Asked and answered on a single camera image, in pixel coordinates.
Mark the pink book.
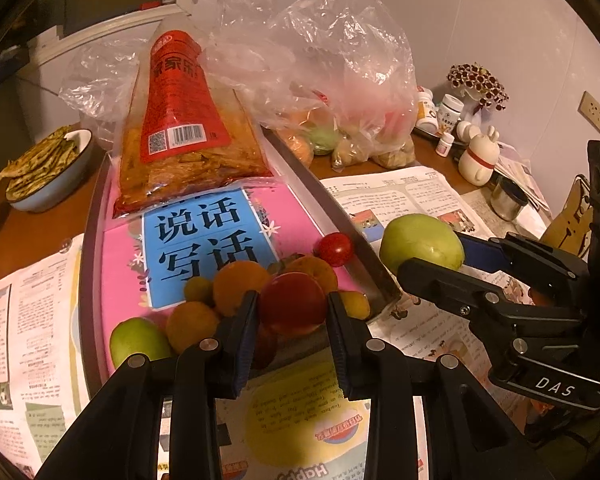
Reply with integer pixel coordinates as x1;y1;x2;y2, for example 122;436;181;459
102;180;366;376

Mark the clear bag of longans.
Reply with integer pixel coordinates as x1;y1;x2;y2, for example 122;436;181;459
330;132;417;171

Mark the wall socket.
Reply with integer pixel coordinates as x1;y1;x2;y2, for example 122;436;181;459
579;91;600;138

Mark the stack of flatbreads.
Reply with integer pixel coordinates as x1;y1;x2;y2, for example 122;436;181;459
0;125;81;201

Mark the blue tissue pack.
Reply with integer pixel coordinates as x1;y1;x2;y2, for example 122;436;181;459
0;47;31;93

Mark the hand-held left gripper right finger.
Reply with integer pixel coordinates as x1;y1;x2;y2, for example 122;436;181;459
327;291;551;480

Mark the bagged green apple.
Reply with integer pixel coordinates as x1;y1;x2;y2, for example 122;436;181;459
307;125;342;156

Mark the steel cup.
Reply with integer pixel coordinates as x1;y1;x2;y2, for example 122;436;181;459
490;176;530;222

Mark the large green apple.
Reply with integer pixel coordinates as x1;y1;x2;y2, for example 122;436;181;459
379;214;466;278

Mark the blue bowl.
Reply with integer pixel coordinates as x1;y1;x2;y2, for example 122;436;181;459
5;129;95;213

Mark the yellow cardboard panel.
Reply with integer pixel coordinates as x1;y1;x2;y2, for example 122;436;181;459
540;174;595;261

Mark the pile of papers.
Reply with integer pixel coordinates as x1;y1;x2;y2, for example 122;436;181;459
497;142;551;211

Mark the small red tomato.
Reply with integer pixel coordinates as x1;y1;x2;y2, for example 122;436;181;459
314;232;353;267

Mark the small folded newspaper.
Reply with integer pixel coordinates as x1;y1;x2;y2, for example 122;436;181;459
0;237;92;480

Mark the beaded flower ornament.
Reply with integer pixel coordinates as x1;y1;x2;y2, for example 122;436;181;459
446;62;510;111

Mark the red snack bag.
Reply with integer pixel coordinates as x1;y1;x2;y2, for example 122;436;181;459
112;30;276;221

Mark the bagged orange mandarin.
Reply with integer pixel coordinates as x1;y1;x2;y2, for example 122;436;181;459
280;125;315;166

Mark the white cabinet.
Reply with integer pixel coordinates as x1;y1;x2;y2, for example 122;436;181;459
17;0;201;146

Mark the clear plastic bag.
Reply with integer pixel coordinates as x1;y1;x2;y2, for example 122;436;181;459
60;0;418;161

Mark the small green apple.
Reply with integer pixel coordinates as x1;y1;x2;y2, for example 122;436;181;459
110;317;173;368

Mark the pink book box tray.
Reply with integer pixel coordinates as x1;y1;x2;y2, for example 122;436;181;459
77;127;403;396

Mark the white medicine bottle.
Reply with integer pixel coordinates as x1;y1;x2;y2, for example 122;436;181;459
437;94;465;133

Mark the large colourful newspaper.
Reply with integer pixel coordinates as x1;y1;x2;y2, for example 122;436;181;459
215;165;551;480

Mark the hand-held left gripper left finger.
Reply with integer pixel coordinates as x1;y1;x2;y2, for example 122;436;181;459
35;290;260;480

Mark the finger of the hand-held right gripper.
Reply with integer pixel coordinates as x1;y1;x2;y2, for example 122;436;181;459
452;232;588;283
397;258;583;356

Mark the white jar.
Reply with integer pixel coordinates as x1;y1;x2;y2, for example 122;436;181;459
414;87;438;131

